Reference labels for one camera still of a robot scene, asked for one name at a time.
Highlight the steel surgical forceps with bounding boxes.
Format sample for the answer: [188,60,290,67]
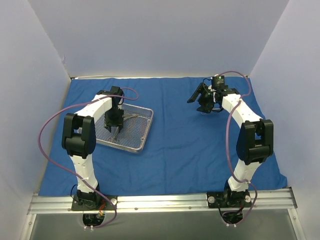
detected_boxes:
[123,114,139,121]

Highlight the steel surgical scissors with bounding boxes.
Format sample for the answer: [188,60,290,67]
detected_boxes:
[107,130,119,142]

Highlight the steel mesh instrument tray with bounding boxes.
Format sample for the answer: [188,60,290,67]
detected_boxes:
[95,103,154,153]

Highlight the blue surgical cloth wrap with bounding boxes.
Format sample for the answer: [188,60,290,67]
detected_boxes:
[37,76,288,197]

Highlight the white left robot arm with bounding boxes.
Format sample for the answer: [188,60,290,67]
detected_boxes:
[61,86,125,210]

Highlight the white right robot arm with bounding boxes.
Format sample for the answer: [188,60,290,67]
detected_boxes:
[188,75,274,207]

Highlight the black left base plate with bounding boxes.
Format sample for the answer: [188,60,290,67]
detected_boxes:
[71,194,118,211]

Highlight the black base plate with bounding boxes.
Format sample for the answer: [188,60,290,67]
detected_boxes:
[206,190,252,208]
[71,194,118,211]

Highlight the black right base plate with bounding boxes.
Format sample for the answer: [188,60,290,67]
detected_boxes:
[206,190,252,208]

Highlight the aluminium front rail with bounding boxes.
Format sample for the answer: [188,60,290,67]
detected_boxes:
[28,188,298,214]

